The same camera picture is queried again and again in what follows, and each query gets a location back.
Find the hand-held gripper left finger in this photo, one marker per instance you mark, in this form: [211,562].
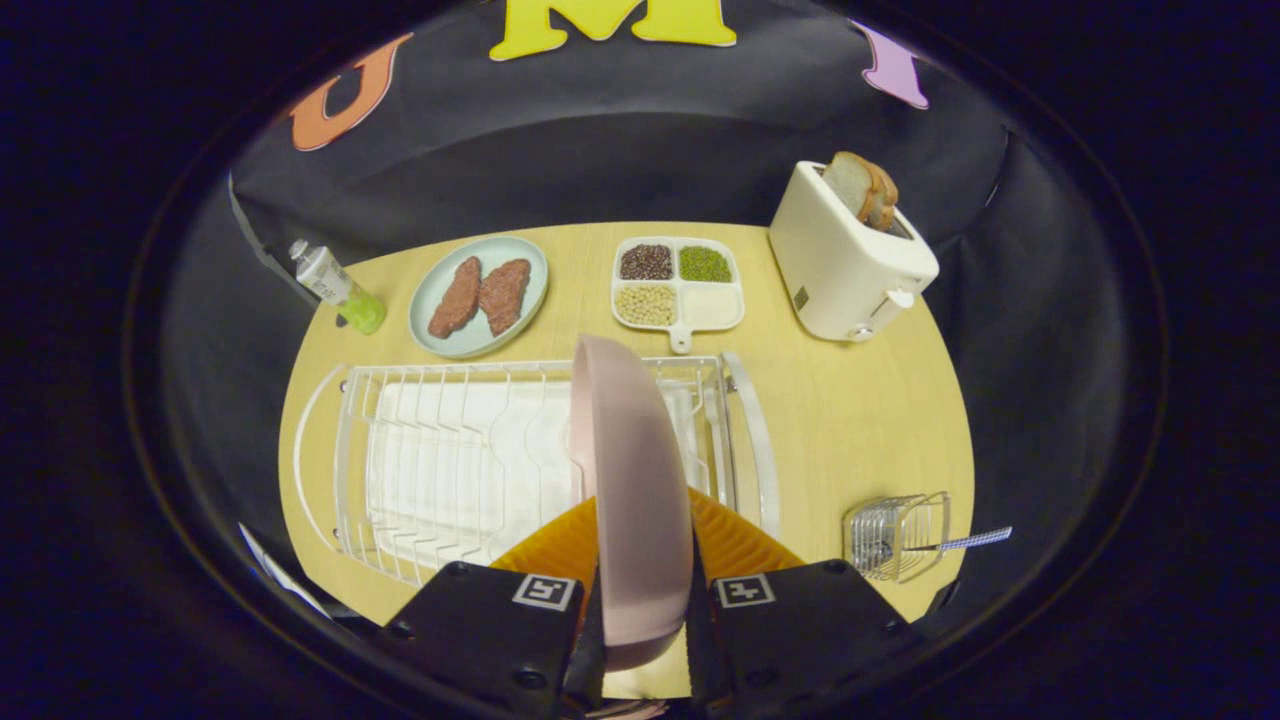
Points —
[480,630]

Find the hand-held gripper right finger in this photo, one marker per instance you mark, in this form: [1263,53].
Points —
[790,640]

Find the pink plate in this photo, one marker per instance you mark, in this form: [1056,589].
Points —
[630,500]

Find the light green plate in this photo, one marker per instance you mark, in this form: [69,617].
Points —
[530,255]

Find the brown steak piece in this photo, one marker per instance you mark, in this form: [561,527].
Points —
[503,295]
[455,298]

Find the pile of white rice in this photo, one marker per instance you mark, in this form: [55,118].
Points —
[712,306]

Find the pile of yellow soybeans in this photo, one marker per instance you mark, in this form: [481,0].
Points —
[646,305]

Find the cream toaster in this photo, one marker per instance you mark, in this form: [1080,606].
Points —
[840,270]

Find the white divided tray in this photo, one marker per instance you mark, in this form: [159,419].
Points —
[678,283]

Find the clear bottle with green liquid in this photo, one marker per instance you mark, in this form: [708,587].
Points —
[330,280]

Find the pile of green mung beans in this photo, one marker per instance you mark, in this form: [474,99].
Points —
[705,264]

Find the pile of dark red beans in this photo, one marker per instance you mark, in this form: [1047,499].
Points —
[647,262]

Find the bread slice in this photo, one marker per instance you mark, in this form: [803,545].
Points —
[885,200]
[850,185]

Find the black backdrop cloth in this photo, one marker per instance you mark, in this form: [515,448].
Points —
[600,170]

